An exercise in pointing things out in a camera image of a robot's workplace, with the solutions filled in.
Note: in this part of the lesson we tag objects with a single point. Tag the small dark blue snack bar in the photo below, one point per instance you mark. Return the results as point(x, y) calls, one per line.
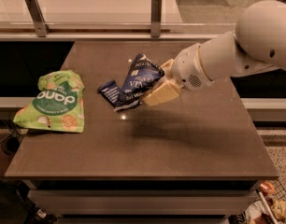
point(110, 91)

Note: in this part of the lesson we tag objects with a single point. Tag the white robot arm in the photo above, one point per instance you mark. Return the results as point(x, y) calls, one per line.
point(258, 45)

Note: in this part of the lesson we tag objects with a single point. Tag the wire basket with snacks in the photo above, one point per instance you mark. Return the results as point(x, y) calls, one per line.
point(268, 208)

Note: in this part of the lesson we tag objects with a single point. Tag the blue chip bag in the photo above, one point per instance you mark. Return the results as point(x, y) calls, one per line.
point(142, 77)

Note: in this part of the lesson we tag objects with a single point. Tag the left metal railing bracket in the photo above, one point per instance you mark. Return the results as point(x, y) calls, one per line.
point(41, 28)

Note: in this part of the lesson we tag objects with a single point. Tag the green rice chip bag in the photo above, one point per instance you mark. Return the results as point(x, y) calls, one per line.
point(59, 105)

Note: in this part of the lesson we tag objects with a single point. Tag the middle metal railing bracket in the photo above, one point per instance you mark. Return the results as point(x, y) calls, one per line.
point(155, 18)

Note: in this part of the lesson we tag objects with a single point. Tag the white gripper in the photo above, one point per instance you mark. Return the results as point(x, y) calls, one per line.
point(187, 66)

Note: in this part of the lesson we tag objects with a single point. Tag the glass railing panel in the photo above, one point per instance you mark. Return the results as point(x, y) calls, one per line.
point(123, 11)

